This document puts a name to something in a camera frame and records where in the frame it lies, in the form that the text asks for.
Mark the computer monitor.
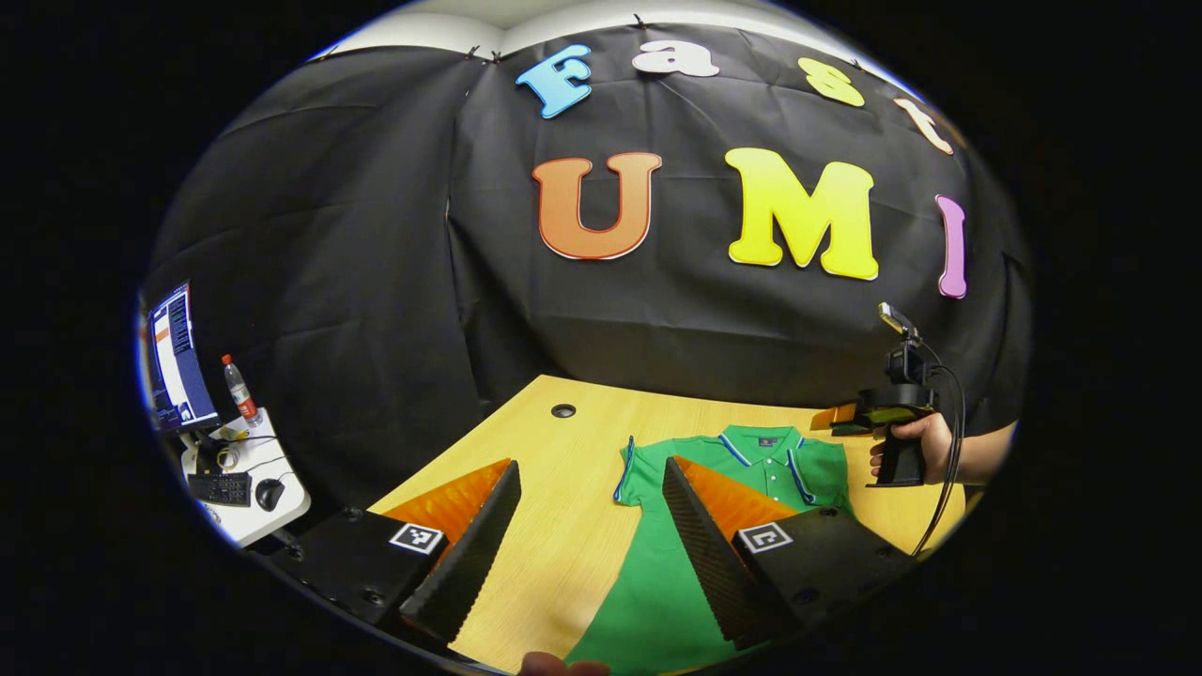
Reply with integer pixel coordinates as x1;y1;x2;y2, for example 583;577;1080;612
146;282;222;430

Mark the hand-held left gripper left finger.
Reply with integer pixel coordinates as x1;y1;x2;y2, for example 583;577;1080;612
249;458;522;649

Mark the black keyboard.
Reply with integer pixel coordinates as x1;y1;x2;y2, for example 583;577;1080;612
187;471;254;509

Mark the black backdrop cloth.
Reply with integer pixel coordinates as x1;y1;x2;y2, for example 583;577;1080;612
141;19;1034;513

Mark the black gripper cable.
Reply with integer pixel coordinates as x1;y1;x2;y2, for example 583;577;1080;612
909;340;968;557

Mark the white side table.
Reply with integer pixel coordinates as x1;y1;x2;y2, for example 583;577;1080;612
181;407;313;550

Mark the clear water bottle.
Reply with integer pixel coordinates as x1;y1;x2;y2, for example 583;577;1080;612
221;354;264;428

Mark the green T-shirt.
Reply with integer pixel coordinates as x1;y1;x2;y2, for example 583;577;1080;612
563;424;857;676

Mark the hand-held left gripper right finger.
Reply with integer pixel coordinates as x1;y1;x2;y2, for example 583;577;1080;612
662;456;917;651

